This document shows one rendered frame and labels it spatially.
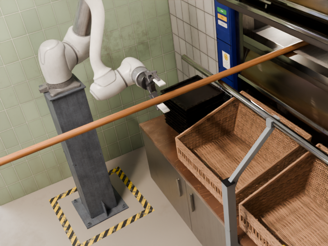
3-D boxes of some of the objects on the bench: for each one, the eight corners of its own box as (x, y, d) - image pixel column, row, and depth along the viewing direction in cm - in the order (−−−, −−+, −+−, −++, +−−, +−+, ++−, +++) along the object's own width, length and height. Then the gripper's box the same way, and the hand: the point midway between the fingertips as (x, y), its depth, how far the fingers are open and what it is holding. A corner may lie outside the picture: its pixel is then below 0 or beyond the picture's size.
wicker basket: (243, 127, 258) (242, 88, 242) (311, 177, 215) (315, 135, 199) (175, 157, 242) (170, 119, 226) (234, 219, 200) (231, 176, 184)
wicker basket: (315, 183, 212) (319, 140, 196) (418, 261, 169) (435, 215, 153) (236, 226, 196) (235, 183, 180) (329, 324, 154) (337, 280, 138)
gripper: (147, 53, 191) (169, 70, 175) (155, 98, 206) (175, 118, 189) (133, 58, 189) (153, 76, 173) (141, 104, 203) (161, 124, 187)
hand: (163, 97), depth 182 cm, fingers open, 13 cm apart
